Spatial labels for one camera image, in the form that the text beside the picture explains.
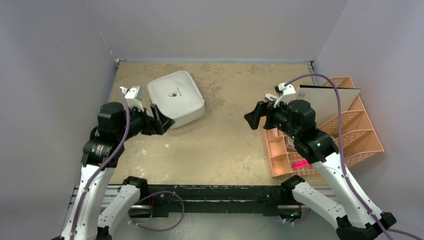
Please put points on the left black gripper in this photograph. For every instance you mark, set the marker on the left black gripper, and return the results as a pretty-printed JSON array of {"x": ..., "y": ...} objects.
[{"x": 157, "y": 124}]

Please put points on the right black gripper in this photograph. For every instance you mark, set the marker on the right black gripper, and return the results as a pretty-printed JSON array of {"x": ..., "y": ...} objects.
[{"x": 267, "y": 113}]

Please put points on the grey storage case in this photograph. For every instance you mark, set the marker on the grey storage case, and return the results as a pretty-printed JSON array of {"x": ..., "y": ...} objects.
[{"x": 177, "y": 97}]

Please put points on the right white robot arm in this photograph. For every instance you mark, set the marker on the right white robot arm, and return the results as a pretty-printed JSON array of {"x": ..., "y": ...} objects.
[{"x": 355, "y": 216}]

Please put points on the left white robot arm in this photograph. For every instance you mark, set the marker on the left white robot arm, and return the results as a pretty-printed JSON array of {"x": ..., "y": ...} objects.
[{"x": 116, "y": 123}]

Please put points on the small box in tray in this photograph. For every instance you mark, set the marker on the small box in tray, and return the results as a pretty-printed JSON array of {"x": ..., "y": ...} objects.
[{"x": 290, "y": 144}]

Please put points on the orange compartment tray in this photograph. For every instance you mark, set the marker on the orange compartment tray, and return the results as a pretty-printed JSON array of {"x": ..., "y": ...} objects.
[{"x": 280, "y": 159}]

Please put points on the pink highlighter marker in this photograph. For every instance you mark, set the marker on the pink highlighter marker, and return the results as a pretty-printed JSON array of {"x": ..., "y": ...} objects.
[{"x": 300, "y": 164}]

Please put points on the white board folder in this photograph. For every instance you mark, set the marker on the white board folder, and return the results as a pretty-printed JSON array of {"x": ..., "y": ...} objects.
[{"x": 323, "y": 100}]

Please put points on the orange plastic file rack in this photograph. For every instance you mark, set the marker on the orange plastic file rack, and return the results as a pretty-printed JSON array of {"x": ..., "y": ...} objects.
[{"x": 360, "y": 141}]

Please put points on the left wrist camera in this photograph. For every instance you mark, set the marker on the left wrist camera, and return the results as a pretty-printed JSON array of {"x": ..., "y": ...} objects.
[{"x": 133, "y": 97}]

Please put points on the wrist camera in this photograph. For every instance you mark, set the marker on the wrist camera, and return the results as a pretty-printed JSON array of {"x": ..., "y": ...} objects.
[
  {"x": 286, "y": 93},
  {"x": 133, "y": 97}
]

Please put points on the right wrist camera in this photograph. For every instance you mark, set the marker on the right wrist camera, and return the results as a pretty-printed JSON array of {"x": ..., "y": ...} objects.
[{"x": 286, "y": 93}]

